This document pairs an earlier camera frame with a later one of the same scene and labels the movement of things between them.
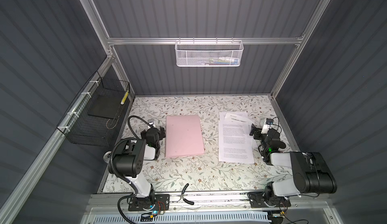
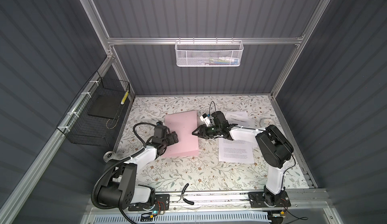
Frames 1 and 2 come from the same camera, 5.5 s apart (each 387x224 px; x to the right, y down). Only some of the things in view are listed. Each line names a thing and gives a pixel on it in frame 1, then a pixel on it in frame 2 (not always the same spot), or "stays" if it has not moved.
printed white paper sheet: (235, 142) stays
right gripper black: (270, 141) to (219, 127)
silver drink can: (107, 157) stays
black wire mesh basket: (94, 117) stays
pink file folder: (183, 136) stays
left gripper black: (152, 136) to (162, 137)
